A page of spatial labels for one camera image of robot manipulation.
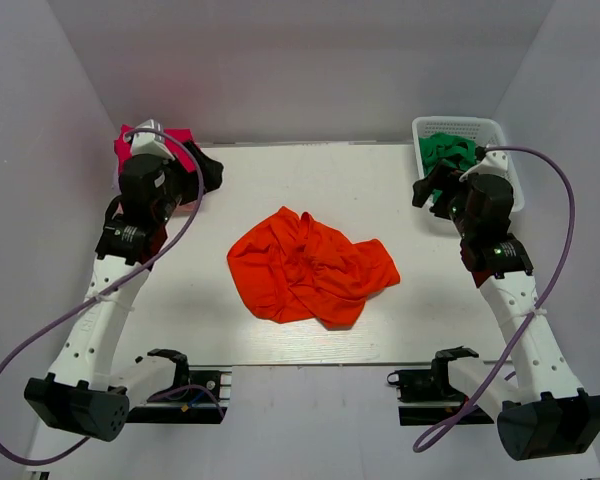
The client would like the orange t-shirt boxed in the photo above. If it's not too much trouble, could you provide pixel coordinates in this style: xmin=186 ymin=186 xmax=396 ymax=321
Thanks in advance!
xmin=227 ymin=207 xmax=401 ymax=329

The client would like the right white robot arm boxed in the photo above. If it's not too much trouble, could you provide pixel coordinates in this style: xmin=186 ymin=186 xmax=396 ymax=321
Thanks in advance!
xmin=412 ymin=164 xmax=600 ymax=461

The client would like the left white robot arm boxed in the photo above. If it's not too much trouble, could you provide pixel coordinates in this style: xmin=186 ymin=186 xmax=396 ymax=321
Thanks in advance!
xmin=24 ymin=140 xmax=223 ymax=441

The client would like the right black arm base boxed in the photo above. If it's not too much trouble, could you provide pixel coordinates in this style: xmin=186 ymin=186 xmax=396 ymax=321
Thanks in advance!
xmin=386 ymin=368 xmax=468 ymax=426

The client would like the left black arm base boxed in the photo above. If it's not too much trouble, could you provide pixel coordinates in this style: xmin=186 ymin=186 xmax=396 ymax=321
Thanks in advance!
xmin=127 ymin=367 xmax=232 ymax=425

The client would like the green t-shirt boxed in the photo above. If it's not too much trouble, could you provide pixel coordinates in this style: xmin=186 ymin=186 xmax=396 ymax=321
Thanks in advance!
xmin=418 ymin=132 xmax=477 ymax=176

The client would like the folded magenta t-shirt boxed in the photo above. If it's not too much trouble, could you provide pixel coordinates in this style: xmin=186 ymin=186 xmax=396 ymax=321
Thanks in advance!
xmin=113 ymin=124 xmax=197 ymax=173

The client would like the white plastic basket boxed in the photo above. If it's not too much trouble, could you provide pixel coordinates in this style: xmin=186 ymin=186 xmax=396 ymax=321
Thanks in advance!
xmin=411 ymin=116 xmax=526 ymax=214

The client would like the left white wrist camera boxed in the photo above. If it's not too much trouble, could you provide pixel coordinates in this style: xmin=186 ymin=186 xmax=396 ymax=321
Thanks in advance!
xmin=130 ymin=119 xmax=174 ymax=160

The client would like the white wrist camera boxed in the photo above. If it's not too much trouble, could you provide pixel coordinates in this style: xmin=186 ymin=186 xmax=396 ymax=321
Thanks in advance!
xmin=460 ymin=151 xmax=509 ymax=182
xmin=130 ymin=119 xmax=174 ymax=160

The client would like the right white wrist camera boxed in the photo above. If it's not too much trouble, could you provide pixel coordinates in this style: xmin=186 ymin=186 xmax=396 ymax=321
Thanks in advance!
xmin=460 ymin=151 xmax=509 ymax=182

